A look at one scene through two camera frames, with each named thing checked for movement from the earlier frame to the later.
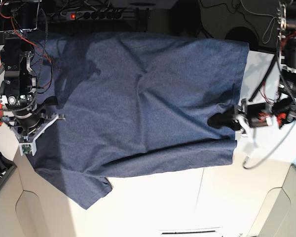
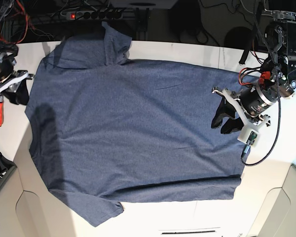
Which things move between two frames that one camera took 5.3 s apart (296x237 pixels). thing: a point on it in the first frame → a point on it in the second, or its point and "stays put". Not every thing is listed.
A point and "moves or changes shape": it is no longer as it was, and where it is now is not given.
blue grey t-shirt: [133, 104] moves or changes shape
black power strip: [96, 15] stays put
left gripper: [27, 137] → [18, 93]
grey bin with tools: [1, 169] stays put
